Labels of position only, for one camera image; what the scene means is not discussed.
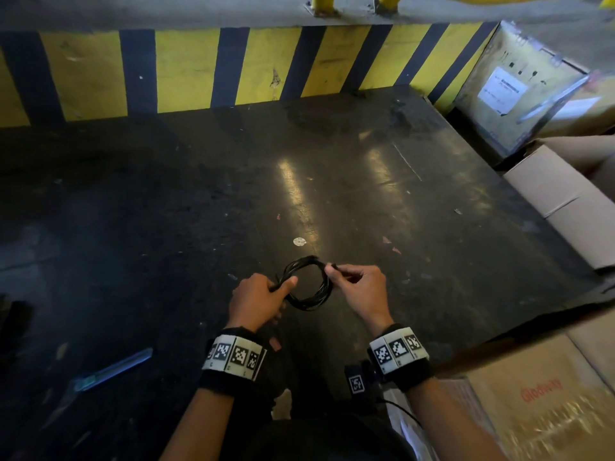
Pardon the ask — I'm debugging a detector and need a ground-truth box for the person's left hand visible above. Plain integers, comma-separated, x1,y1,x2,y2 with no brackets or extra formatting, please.
227,273,299,333

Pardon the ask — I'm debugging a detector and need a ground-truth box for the person's right hand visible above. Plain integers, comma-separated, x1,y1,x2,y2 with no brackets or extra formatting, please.
325,263,395,335

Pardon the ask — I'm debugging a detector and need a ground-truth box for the coil of black cable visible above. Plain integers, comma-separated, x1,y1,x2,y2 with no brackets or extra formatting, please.
273,255,335,312

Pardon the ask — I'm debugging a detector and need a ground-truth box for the person's right forearm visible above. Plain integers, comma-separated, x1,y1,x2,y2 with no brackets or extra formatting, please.
408,376,507,461

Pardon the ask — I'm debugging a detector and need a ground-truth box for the person's left forearm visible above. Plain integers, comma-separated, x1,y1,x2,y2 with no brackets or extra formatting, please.
160,381,237,461

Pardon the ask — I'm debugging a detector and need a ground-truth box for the black wristband with marker tags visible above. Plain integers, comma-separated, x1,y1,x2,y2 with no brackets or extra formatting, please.
367,324,436,392
198,327,268,397

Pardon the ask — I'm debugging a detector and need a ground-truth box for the person's dark clothing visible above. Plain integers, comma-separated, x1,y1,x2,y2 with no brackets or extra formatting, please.
226,360,419,461

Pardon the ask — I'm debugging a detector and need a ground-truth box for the blue utility knife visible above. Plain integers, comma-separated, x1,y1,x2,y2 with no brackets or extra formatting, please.
72,348,154,393

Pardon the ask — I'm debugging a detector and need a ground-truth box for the white cardboard box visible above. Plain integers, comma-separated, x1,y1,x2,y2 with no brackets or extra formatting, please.
502,135,615,270

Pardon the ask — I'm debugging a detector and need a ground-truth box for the wooden crate with metal edges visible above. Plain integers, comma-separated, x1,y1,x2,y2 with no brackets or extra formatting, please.
453,21,593,157

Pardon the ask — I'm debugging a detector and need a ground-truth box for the brown cardboard box red print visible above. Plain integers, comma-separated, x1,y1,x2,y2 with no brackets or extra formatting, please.
465,320,615,461

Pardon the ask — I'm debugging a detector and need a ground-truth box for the yellow black striped barrier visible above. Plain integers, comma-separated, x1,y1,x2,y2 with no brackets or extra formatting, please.
0,22,499,128

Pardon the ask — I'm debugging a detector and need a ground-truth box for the white paper label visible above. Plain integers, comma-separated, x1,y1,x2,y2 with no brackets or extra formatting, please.
477,67,528,116

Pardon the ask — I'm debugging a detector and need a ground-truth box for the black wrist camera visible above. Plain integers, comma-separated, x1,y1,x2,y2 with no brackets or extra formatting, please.
344,360,386,414

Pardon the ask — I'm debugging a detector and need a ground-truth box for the thin black camera cable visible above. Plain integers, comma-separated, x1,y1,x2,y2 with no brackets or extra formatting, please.
380,398,424,429

